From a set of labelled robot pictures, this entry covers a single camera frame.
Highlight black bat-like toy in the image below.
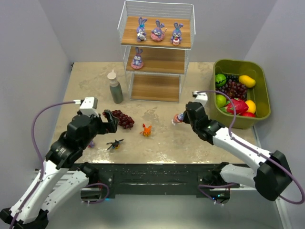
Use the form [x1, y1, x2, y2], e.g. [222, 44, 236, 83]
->
[106, 139, 123, 150]

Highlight orange dragon toy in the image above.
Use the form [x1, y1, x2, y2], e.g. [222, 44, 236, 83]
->
[140, 124, 152, 137]

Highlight small purple bunny toy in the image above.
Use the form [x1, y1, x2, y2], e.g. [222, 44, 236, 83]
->
[171, 22, 183, 46]

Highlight purple bunny blue bow toy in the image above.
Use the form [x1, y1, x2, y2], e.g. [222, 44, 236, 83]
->
[136, 17, 147, 42]

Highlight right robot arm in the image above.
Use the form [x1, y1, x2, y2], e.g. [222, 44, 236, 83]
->
[183, 102, 292, 201]

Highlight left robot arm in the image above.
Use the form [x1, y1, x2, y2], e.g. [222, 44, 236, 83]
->
[0, 109, 119, 229]

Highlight red grape bunch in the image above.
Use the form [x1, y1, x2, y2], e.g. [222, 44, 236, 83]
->
[111, 110, 135, 129]

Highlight green lime toy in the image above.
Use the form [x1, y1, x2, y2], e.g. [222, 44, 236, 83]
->
[216, 94, 227, 108]

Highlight green soap dispenser bottle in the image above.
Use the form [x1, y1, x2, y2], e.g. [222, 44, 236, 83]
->
[107, 69, 123, 104]

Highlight green watermelon ball toy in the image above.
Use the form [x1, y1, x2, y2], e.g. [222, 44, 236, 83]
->
[215, 73, 226, 87]

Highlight dark grapes in bin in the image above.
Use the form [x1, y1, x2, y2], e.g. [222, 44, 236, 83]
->
[215, 74, 247, 101]

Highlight pink dragon fruit toy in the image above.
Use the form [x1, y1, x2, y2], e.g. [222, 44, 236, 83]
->
[220, 98, 249, 115]

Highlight red fruit toy in bin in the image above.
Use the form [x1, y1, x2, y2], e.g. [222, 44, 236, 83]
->
[241, 112, 256, 118]

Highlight orange fruit toy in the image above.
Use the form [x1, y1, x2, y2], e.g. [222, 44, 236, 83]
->
[245, 100, 256, 114]

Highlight yellow mango toy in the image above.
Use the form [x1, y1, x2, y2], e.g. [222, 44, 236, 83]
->
[239, 75, 256, 88]

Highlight green plastic bin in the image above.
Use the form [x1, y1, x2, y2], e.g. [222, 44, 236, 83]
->
[210, 59, 271, 129]

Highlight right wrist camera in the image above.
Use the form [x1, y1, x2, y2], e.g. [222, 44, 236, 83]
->
[193, 91, 208, 107]

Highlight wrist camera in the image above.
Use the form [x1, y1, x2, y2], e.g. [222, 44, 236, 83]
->
[193, 91, 208, 107]
[74, 97, 99, 116]

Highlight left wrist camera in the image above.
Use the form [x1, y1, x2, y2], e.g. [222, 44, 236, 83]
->
[74, 97, 99, 116]

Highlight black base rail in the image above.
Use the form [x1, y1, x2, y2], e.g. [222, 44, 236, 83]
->
[33, 163, 282, 199]

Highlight white wire wooden shelf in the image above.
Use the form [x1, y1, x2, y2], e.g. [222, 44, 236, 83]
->
[117, 0, 196, 102]

